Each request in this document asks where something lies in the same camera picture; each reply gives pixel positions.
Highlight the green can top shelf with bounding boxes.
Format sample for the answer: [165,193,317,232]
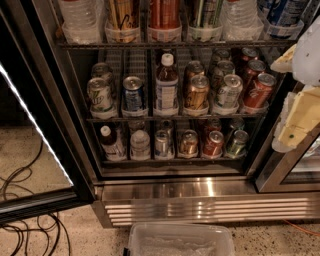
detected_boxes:
[187,0,223,42]

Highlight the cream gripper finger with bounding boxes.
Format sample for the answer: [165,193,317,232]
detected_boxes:
[272,85,320,153]
[270,44,296,73]

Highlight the silver can bottom shelf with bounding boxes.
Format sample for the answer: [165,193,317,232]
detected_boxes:
[155,130,173,159]

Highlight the green 7up can front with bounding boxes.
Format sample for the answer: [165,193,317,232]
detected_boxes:
[87,78,113,112]

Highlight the gold can front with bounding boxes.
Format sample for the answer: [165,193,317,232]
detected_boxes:
[184,75,210,110]

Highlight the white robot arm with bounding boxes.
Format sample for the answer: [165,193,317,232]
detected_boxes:
[271,17,320,153]

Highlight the gold can rear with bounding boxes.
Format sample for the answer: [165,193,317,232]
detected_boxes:
[184,60,205,80]

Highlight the water bottle top right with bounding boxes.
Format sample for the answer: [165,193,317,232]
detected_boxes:
[221,0,263,41]

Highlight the water bottle bottom shelf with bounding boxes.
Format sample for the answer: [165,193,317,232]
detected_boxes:
[130,130,151,161]

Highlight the orange floor cable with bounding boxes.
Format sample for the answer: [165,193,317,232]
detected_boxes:
[283,219,320,238]

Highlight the open fridge glass door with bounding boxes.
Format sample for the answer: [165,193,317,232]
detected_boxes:
[0,8,94,225]

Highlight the closed right fridge door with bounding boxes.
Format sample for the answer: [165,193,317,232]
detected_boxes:
[255,127,320,193]

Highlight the red can middle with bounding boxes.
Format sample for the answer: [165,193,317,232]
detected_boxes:
[241,59,266,87]

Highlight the red can bottom shelf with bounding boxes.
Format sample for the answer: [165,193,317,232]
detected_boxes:
[203,131,224,158]

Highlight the black floor cables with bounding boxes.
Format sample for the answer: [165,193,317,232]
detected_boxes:
[0,138,72,256]

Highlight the silver can middle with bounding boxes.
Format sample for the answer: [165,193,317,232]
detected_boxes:
[212,60,235,85]

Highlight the red can rear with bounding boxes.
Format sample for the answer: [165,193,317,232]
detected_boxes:
[236,47,259,66]

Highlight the green can bottom shelf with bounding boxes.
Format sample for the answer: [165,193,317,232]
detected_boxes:
[226,130,249,159]

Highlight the gold can top shelf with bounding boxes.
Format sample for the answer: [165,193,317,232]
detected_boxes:
[105,0,140,43]

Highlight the stainless steel fridge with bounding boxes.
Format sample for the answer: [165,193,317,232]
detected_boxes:
[4,0,320,229]

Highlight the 7up can rear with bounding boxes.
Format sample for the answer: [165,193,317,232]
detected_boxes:
[91,62,114,85]

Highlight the brown tea bottle middle shelf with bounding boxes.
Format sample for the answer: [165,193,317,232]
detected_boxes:
[155,53,179,111]

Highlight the clear plastic bin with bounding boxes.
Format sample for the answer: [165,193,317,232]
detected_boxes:
[123,222,235,256]

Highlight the gold can bottom shelf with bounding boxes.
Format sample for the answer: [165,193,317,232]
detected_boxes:
[179,130,198,156]

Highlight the green can shelf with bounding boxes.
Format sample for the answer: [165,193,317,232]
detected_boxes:
[226,130,249,159]
[187,0,223,42]

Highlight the brown tea bottle shelf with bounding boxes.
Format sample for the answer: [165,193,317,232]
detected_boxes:
[100,125,126,161]
[155,53,179,111]

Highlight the brown tea bottle bottom shelf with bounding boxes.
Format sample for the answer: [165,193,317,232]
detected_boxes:
[100,125,126,161]

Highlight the silver can front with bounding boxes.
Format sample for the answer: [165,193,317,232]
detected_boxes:
[215,74,243,108]

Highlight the red can top shelf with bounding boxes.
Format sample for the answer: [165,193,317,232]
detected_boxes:
[148,0,182,42]

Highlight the blue pepsi can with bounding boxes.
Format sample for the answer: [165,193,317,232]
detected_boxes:
[123,76,145,112]

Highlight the red can front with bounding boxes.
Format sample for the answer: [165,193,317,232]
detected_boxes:
[243,73,276,108]

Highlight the silver can rear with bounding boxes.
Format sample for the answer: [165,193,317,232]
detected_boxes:
[210,49,231,66]

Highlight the blue can top shelf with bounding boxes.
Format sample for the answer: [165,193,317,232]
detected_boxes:
[257,0,309,39]

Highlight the red can shelf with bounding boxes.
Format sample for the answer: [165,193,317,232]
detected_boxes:
[203,131,224,158]
[148,0,182,42]

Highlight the gold can shelf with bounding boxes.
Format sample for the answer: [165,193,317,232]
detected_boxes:
[179,130,198,156]
[105,0,140,43]

